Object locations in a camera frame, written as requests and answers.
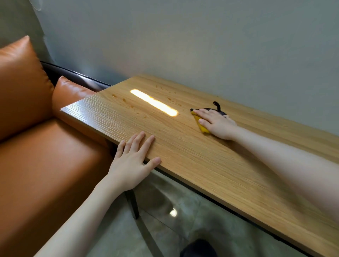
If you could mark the person's left little finger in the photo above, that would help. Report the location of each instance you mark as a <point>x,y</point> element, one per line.
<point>119,149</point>

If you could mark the small orange leather cushion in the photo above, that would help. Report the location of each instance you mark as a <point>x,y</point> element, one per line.
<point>70,91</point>

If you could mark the person's left thumb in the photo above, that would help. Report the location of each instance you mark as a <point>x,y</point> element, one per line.
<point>152,164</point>

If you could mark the person's right thumb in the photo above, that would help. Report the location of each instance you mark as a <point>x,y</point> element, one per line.
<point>205,123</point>

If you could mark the person's left hand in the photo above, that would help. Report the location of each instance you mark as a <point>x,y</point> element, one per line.
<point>129,169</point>

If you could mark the person's left forearm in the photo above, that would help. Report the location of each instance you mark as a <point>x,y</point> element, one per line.
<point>79,219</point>

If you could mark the large orange leather cushion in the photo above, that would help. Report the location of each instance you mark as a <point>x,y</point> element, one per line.
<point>21,87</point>

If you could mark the yellow and black cleaning cloth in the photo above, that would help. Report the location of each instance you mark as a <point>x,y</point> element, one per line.
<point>201,127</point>

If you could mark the black shoe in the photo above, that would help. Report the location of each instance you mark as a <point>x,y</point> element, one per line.
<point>198,249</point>

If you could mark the person's right hand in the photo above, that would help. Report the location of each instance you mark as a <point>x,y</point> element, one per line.
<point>221,125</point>

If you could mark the orange leather sofa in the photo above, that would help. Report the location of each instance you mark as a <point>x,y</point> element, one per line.
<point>39,172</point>

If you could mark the person's left middle finger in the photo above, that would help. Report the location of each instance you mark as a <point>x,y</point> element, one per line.
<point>137,143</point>

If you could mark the black table leg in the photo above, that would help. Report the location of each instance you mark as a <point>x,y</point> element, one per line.
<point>133,203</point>

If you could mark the person's right forearm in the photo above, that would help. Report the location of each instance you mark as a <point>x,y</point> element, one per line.
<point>291,166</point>

